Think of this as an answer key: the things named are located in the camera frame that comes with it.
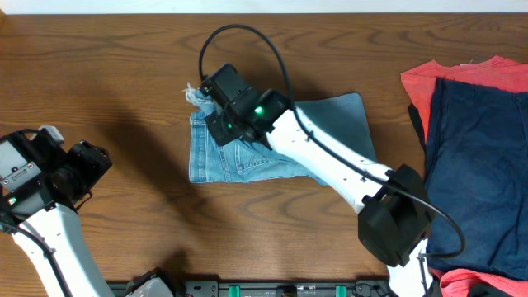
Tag dark navy garment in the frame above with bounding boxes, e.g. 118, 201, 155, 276
426, 79, 527, 281

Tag light blue denim jeans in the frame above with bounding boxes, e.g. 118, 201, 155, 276
184, 86, 376, 184

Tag red t-shirt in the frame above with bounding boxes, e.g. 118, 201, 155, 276
400, 56, 527, 142

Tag black cable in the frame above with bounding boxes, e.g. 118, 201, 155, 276
0, 222, 75, 297
197, 23, 467, 260

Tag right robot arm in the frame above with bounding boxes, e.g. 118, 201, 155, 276
200, 64, 435, 296

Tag right black cable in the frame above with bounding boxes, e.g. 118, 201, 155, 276
197, 23, 467, 260

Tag black garment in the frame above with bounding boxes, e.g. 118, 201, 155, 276
408, 104, 427, 151

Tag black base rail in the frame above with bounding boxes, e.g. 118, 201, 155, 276
107, 268, 393, 297

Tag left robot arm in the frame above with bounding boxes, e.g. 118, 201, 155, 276
1, 125, 112, 296

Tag left black cable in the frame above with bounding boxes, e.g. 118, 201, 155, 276
0, 222, 75, 297

